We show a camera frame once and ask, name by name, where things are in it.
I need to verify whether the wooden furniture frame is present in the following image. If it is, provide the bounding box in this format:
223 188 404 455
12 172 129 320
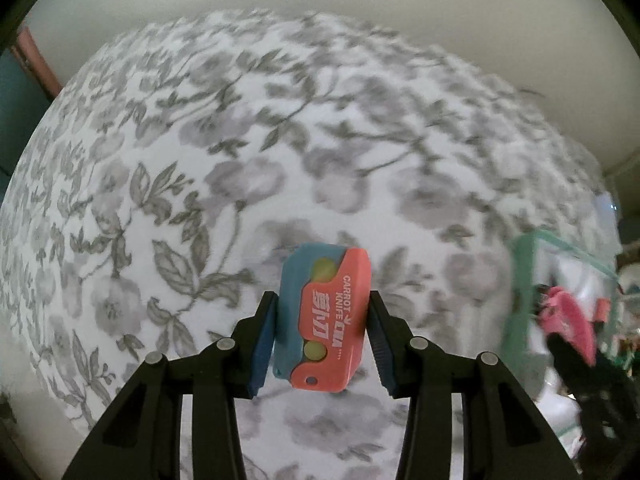
10 25 63 101

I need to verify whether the teal cabinet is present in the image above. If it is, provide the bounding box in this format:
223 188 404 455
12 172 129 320
0 50 51 176

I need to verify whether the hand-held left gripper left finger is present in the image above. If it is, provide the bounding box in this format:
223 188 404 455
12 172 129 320
60 291 279 480

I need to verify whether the pink and blue toy knife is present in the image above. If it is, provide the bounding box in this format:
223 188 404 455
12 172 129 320
272 242 372 392

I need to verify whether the teal shallow box tray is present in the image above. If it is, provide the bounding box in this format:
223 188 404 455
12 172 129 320
497 230 621 441

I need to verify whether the grey floral blanket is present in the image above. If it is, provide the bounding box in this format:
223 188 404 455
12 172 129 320
0 7 621 480

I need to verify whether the pink kids smartwatch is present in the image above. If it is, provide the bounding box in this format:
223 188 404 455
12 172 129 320
537 285 598 366

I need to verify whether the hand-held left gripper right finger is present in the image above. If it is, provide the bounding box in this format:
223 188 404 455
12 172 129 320
367 291 583 480

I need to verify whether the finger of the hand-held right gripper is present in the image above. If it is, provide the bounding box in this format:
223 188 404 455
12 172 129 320
547 332 618 461

